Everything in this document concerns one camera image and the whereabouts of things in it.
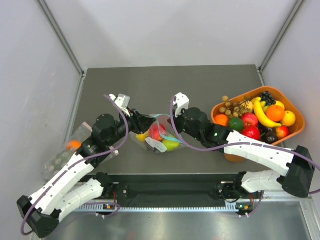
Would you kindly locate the fake orange in pink bag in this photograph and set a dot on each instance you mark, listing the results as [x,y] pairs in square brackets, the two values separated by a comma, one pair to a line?
[73,145]

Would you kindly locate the fake green pear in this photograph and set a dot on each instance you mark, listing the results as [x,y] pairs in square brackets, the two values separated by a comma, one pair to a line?
[170,145]

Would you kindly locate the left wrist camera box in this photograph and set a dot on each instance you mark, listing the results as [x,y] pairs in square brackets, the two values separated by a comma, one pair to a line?
[122,101]

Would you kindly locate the clear zip bag blue seal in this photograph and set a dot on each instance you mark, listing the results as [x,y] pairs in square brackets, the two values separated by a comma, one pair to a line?
[170,135]

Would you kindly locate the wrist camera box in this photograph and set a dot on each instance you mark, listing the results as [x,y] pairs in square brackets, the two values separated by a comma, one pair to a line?
[180,103]
[122,101]

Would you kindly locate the clear zip bag pink seal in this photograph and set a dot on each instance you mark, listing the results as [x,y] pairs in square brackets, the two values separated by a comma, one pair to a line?
[59,160]

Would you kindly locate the fake brown longan bunch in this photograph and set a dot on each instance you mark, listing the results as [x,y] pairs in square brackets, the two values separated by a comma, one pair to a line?
[237,108]

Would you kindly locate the fake small red peach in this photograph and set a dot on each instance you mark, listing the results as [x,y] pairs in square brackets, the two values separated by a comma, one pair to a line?
[282,132]

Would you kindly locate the fake red apple top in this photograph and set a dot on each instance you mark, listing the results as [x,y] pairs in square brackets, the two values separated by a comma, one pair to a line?
[250,119]

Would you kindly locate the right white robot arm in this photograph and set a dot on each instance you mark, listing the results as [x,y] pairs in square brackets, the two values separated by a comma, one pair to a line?
[289,170]

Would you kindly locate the fake yellow lemon in bag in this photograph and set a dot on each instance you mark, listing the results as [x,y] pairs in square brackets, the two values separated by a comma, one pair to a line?
[142,137]

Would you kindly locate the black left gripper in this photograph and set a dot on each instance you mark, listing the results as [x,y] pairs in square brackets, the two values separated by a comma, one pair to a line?
[140,123]

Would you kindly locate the fake green lime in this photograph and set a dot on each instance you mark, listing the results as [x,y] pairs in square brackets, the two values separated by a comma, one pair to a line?
[236,124]

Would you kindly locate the fake orange left in bin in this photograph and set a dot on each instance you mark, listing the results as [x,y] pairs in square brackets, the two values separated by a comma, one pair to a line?
[221,119]

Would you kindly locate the fake dark grapes in bag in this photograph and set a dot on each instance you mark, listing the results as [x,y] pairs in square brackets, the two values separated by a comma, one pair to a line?
[152,149]

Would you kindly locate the orange plastic fruit bin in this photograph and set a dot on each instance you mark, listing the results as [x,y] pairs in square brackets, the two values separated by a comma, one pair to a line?
[281,100]

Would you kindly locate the fake big red apple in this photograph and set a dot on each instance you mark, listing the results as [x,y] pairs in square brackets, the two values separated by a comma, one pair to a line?
[251,132]

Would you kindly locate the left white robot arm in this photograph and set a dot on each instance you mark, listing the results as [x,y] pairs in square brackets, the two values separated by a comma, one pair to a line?
[45,209]

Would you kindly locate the fake dark plum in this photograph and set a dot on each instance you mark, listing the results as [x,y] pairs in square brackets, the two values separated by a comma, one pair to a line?
[270,137]

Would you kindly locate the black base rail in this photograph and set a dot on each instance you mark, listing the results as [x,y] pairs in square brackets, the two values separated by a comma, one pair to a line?
[174,190]

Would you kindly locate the fake large orange in bin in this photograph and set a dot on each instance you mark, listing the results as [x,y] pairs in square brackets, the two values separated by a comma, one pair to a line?
[275,113]

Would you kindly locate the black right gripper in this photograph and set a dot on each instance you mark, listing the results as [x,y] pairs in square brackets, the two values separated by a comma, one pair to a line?
[177,119]

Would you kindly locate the fake dark grapes in bin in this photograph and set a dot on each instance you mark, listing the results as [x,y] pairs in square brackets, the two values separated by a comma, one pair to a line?
[268,98]

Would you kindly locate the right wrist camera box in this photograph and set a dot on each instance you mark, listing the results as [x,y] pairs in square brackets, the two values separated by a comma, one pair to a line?
[180,103]

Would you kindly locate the fake yellow lemon in bin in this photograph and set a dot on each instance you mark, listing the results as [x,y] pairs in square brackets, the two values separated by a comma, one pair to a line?
[289,119]

